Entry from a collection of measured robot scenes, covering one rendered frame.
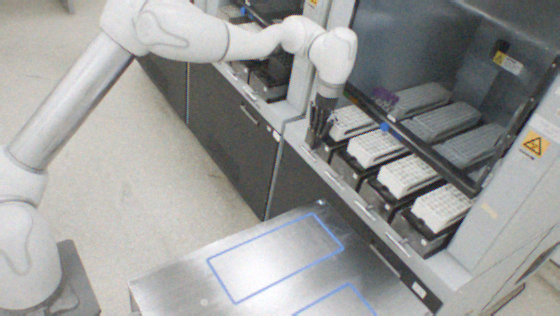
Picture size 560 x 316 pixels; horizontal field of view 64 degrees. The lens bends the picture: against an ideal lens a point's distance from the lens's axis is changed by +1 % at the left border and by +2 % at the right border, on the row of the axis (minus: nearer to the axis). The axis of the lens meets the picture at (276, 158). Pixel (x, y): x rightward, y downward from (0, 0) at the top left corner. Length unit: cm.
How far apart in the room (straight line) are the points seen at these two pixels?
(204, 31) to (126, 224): 148
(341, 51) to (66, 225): 157
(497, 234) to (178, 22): 97
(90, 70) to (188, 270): 52
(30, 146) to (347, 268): 83
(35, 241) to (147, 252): 115
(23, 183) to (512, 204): 119
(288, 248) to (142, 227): 121
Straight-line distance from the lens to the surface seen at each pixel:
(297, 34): 142
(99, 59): 113
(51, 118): 117
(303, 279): 116
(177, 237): 225
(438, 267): 144
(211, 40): 101
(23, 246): 109
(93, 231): 231
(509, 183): 127
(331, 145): 157
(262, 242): 121
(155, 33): 96
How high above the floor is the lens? 176
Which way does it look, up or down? 41 degrees down
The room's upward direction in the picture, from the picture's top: 11 degrees clockwise
